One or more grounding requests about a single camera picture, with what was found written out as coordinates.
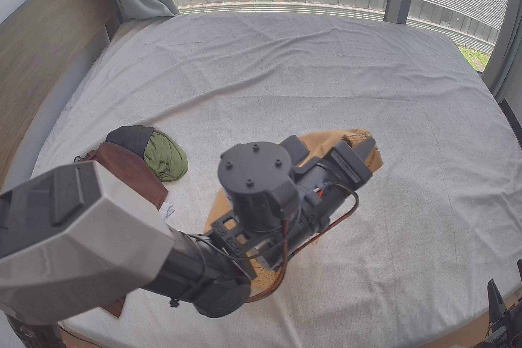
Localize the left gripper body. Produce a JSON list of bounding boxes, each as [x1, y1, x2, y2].
[[291, 140, 374, 244]]

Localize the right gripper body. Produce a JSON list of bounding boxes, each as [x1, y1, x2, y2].
[[485, 295, 522, 348]]

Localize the tan shorts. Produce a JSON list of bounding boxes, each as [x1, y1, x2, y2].
[[204, 127, 385, 292]]

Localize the bed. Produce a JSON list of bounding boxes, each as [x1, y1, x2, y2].
[[0, 0, 522, 348]]

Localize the white garment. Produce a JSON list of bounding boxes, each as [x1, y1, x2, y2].
[[157, 203, 176, 225]]

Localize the green garment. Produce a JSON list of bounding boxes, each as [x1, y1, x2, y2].
[[143, 129, 189, 182]]

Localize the brown shorts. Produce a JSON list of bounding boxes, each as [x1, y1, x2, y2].
[[67, 142, 170, 318]]

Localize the black garment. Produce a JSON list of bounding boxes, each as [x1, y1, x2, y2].
[[105, 125, 157, 159]]

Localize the black cable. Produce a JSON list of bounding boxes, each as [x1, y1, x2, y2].
[[60, 327, 100, 348], [285, 183, 360, 257]]

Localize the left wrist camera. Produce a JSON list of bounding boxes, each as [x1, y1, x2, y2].
[[281, 135, 312, 176]]

